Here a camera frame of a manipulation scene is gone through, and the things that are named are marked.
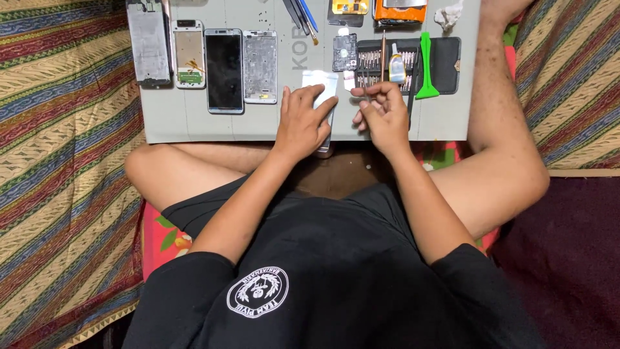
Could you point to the red floral cushion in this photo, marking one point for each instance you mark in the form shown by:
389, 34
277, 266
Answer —
162, 242

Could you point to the silver phone middle frame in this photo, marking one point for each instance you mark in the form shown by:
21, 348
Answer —
260, 65

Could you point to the maroon cloth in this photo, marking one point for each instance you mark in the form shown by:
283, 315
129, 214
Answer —
566, 261

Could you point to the large grey phone frame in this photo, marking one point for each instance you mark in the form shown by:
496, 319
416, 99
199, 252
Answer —
147, 43

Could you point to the small black phone cover plate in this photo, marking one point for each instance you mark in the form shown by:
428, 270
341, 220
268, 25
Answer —
344, 52

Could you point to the crumpled white tissue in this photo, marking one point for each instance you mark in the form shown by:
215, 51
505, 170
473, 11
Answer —
448, 14

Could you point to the striped patterned cloth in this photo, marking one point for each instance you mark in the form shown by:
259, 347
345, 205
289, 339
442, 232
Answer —
63, 169

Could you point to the small white plastic piece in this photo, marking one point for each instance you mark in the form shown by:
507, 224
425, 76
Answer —
348, 80

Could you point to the small brush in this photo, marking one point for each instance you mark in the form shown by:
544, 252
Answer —
312, 35

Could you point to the person's left leg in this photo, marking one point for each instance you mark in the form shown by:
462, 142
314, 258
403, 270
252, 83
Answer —
174, 167

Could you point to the black tool kit pouch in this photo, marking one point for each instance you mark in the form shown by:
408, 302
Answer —
443, 63

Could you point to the white smartphone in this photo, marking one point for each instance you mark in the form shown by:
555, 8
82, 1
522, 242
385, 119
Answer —
327, 85

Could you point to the person's left hand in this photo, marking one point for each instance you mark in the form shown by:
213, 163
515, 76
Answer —
300, 126

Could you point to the white phone with open back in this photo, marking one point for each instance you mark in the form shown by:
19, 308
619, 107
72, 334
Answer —
189, 53

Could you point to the person's black t-shirt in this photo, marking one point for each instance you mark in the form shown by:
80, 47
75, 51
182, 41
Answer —
329, 271

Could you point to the person's right leg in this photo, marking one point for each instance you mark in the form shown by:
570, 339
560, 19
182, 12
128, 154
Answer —
499, 155

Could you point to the person's black shorts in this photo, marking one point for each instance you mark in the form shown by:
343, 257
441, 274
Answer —
203, 208

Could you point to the green plastic pry tool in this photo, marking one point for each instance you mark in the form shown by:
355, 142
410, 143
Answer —
426, 68

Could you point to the thin metal tweezers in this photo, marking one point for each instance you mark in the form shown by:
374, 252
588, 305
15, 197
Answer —
366, 86

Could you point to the small glue bottle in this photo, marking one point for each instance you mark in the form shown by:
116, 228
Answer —
397, 68

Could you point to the phone part with yellow board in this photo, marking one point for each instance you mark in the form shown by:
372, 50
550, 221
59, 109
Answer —
348, 9

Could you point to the phone with dark screen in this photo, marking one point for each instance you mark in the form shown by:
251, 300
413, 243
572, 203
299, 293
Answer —
224, 70

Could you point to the person's leg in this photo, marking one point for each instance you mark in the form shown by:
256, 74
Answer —
499, 155
174, 167

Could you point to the person's right hand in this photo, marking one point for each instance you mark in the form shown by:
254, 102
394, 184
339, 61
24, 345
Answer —
387, 121

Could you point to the blue pry tools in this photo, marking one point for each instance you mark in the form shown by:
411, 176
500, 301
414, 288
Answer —
300, 12

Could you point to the grey work mat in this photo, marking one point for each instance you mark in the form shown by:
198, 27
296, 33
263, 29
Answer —
193, 116

